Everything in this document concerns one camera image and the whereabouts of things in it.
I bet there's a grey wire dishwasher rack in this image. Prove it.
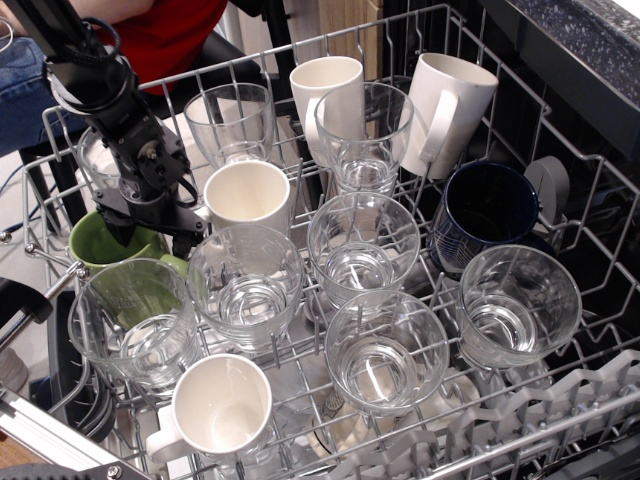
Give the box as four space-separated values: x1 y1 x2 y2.
21 3 640 480

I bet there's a black clamp with metal screw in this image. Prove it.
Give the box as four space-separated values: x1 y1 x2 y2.
1 262 90 352

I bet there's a white mug front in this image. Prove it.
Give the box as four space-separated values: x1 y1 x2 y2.
146 354 273 463

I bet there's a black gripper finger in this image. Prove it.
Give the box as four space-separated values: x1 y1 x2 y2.
99 210 137 246
172 233 198 259

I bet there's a clear glass back left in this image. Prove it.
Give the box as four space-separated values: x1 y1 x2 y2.
78 127 165 200

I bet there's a grey plastic rack roller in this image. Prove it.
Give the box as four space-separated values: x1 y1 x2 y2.
524 156 570 223

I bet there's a dark speckled countertop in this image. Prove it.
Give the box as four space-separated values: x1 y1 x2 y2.
481 1 639 161

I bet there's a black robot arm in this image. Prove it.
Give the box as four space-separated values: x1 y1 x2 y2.
8 1 206 259

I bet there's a clear glass centre left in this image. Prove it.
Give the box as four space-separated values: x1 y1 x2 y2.
187 224 304 353

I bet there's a person in red shirt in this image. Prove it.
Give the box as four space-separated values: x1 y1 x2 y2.
1 0 227 156

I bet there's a clear glass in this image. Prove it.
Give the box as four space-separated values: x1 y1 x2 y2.
78 127 165 200
456 245 582 370
68 255 202 398
187 224 304 353
314 82 414 196
324 290 449 417
307 192 421 308
183 83 275 169

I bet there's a clear glass back middle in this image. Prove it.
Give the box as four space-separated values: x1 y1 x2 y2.
183 83 275 169

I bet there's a black chair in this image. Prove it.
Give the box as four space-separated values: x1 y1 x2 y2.
18 31 260 232

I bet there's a white mug back right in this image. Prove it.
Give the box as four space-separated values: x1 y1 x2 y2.
401 53 499 180

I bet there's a clear glass front left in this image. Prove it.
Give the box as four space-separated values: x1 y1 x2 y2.
68 255 202 398

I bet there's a clear glass back right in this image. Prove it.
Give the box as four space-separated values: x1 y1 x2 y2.
314 82 414 196

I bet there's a clear glass front centre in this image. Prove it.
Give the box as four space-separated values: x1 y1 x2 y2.
324 290 449 417

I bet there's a green ceramic mug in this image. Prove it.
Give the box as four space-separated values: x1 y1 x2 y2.
69 212 186 329

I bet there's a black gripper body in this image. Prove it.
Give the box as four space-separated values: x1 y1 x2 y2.
93 188 206 241

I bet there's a white mug back centre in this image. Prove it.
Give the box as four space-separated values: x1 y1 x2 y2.
289 56 364 168

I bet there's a dark blue mug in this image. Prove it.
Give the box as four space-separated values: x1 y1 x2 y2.
426 161 556 279

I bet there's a white mug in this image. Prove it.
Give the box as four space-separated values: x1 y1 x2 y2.
195 160 291 235
401 53 499 180
289 56 364 168
146 354 273 463

